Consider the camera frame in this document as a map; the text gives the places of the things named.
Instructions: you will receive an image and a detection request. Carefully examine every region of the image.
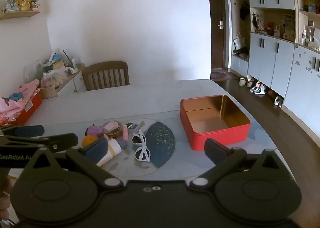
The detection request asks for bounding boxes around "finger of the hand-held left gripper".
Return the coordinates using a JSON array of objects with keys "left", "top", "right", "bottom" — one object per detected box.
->
[
  {"left": 0, "top": 132, "right": 79, "bottom": 153},
  {"left": 0, "top": 125, "right": 45, "bottom": 137}
]

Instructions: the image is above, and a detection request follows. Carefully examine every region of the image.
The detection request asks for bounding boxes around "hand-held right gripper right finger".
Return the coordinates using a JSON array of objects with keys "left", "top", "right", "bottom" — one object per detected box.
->
[{"left": 189, "top": 138, "right": 288, "bottom": 191}]

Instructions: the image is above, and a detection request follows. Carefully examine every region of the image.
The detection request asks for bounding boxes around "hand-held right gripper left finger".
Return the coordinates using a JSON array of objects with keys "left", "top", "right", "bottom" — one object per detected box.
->
[{"left": 21, "top": 137, "right": 124, "bottom": 190}]

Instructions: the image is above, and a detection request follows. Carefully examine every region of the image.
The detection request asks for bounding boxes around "red tin box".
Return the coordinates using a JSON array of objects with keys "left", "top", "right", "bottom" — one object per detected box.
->
[{"left": 180, "top": 95, "right": 251, "bottom": 151}]

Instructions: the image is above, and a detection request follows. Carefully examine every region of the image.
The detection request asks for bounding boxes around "orange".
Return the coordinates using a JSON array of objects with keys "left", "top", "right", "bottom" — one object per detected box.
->
[{"left": 82, "top": 135, "right": 98, "bottom": 147}]

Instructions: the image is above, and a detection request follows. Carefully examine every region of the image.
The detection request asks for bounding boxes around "white bottle with yellow band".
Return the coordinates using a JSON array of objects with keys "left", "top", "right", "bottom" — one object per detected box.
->
[{"left": 96, "top": 138, "right": 122, "bottom": 167}]

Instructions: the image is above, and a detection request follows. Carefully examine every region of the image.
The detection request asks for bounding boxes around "purple plush toy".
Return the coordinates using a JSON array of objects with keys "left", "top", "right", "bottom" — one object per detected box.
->
[{"left": 85, "top": 124, "right": 104, "bottom": 136}]

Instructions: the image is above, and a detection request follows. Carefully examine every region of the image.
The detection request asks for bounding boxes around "pink block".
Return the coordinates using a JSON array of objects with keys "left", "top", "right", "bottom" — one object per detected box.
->
[{"left": 103, "top": 121, "right": 121, "bottom": 132}]

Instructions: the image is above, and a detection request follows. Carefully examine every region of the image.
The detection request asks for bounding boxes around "person's left hand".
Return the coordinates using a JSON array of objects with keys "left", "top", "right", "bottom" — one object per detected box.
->
[{"left": 0, "top": 175, "right": 16, "bottom": 222}]

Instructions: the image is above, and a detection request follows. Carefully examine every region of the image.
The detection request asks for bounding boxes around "red storage box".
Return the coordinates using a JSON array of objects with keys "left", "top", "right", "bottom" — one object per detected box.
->
[{"left": 7, "top": 93, "right": 43, "bottom": 126}]

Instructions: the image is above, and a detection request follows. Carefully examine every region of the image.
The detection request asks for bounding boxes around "pink printed cloth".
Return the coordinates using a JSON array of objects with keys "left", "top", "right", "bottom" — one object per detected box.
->
[{"left": 0, "top": 79, "right": 41, "bottom": 123}]

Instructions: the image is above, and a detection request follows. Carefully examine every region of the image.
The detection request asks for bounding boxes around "cardboard box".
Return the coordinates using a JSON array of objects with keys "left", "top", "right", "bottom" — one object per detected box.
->
[{"left": 37, "top": 85, "right": 59, "bottom": 100}]

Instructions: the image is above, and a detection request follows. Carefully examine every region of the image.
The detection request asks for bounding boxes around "dark blue speckled mat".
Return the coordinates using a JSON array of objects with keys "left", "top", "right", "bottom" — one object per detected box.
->
[{"left": 144, "top": 121, "right": 176, "bottom": 168}]

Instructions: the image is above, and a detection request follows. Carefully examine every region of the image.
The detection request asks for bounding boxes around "clear plastic bag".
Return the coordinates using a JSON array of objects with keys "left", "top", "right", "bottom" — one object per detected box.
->
[{"left": 41, "top": 69, "right": 68, "bottom": 89}]

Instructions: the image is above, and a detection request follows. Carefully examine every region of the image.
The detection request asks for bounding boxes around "low white sideboard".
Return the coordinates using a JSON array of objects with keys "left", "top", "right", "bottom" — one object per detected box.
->
[{"left": 37, "top": 63, "right": 87, "bottom": 98}]

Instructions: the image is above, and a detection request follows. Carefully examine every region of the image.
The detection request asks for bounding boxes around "yellow teal box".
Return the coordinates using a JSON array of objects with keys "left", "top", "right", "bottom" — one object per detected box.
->
[{"left": 51, "top": 60, "right": 66, "bottom": 70}]

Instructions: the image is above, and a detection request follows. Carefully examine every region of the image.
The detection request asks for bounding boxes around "patterned door rug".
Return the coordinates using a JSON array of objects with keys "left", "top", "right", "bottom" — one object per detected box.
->
[{"left": 211, "top": 71, "right": 239, "bottom": 81}]

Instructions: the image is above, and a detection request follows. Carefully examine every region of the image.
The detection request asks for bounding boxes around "wooden chair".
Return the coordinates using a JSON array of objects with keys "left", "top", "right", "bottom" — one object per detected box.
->
[{"left": 82, "top": 61, "right": 130, "bottom": 91}]

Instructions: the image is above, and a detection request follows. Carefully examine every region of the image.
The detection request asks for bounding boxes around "white tote bag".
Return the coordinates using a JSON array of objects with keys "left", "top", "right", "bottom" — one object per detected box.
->
[{"left": 234, "top": 32, "right": 247, "bottom": 52}]

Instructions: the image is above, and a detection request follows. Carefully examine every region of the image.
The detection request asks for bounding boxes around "red plush toy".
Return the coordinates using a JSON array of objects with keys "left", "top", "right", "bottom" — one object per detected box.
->
[{"left": 265, "top": 21, "right": 276, "bottom": 36}]

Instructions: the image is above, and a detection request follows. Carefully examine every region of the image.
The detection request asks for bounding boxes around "dark hanging hat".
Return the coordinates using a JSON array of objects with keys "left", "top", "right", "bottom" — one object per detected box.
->
[{"left": 240, "top": 1, "right": 251, "bottom": 21}]

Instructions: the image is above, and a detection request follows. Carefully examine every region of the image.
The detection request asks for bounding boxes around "brown door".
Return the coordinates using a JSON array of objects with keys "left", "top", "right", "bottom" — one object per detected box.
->
[{"left": 207, "top": 0, "right": 230, "bottom": 71}]

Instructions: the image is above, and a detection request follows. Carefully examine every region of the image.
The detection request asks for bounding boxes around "blue-grey cabinet wall unit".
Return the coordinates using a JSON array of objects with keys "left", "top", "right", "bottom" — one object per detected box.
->
[{"left": 226, "top": 0, "right": 320, "bottom": 141}]

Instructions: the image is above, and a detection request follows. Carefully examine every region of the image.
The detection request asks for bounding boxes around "wooden wall shelf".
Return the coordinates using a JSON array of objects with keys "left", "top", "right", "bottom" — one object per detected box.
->
[{"left": 0, "top": 11, "right": 41, "bottom": 20}]

